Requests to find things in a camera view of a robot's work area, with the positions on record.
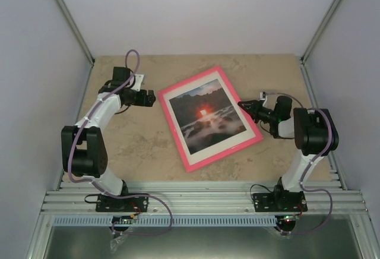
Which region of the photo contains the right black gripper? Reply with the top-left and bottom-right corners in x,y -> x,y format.
239,100 -> 277,124

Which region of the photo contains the white mat board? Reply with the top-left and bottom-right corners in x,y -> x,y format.
161,71 -> 258,165

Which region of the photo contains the sunset landscape photo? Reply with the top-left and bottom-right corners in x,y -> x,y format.
169,79 -> 246,154

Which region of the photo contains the pink wooden picture frame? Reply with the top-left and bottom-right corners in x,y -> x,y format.
157,65 -> 264,173

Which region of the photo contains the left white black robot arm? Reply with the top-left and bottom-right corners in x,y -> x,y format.
61,67 -> 156,213

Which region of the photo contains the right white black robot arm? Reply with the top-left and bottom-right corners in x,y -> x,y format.
238,91 -> 339,212

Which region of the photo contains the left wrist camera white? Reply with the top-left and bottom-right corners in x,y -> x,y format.
131,74 -> 145,91

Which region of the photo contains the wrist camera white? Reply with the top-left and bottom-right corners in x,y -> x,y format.
259,91 -> 268,107
131,74 -> 145,91

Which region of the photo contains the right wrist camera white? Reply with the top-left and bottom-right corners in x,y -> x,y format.
259,91 -> 268,107

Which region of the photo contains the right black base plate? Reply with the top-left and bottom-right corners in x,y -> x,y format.
250,184 -> 308,213

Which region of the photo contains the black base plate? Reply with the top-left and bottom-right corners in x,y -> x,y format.
84,194 -> 149,213
250,184 -> 308,213

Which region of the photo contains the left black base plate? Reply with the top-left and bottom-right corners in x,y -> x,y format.
84,194 -> 149,213

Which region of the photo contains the aluminium rail base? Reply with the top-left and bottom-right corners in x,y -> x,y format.
32,54 -> 379,258

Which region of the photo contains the grey slotted cable duct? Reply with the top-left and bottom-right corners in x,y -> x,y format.
53,215 -> 277,228

